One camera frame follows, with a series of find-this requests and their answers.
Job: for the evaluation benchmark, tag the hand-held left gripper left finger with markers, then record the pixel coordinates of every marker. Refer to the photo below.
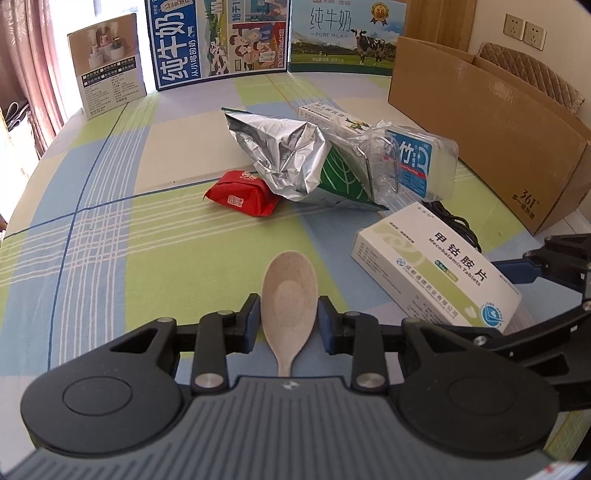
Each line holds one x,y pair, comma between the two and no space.
251,323

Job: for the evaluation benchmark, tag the brown cardboard box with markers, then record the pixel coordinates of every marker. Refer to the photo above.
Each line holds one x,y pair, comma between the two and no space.
489,138

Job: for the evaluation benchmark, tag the white medicine box green print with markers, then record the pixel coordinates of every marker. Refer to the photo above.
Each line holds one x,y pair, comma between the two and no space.
429,258

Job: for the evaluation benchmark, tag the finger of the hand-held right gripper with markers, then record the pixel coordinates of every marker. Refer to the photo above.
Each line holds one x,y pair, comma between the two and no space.
517,271
554,341

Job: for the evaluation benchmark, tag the beige wall socket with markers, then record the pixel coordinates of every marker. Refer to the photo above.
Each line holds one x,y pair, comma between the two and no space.
513,26
534,34

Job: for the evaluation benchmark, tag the desktop with checked cloth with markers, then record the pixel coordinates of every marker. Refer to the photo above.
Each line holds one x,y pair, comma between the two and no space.
138,258

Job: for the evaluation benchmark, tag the beige speckled spoon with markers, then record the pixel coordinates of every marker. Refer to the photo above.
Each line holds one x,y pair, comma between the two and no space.
290,295

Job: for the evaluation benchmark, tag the milk box with cow picture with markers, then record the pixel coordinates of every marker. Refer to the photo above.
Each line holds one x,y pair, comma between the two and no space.
346,37

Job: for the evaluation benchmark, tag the wooden door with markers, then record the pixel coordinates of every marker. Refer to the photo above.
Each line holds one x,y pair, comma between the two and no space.
438,23

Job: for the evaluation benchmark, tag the chair with quilted brown cover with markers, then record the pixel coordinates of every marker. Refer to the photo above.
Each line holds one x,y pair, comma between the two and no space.
535,74

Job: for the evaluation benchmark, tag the clear plastic package blue label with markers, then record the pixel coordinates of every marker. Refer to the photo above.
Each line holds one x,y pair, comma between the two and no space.
415,159

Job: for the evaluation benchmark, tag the white product box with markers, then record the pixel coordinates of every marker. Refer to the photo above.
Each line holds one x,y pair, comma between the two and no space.
108,64

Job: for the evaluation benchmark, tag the blue milk carton box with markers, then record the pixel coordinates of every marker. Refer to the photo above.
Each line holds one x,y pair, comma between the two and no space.
184,41

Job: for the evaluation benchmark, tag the pink curtain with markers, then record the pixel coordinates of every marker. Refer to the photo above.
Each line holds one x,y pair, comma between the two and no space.
41,55

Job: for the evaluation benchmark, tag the silver foil bag green print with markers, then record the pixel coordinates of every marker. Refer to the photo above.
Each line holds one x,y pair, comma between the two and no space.
281,152

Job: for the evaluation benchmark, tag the small white box flower print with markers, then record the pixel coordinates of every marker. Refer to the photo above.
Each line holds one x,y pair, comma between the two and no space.
325,115

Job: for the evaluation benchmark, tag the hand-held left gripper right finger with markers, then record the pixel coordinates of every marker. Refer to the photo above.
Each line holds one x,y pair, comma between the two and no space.
325,325

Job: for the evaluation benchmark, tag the red snack packet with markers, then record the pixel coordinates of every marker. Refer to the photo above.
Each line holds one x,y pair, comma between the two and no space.
238,191

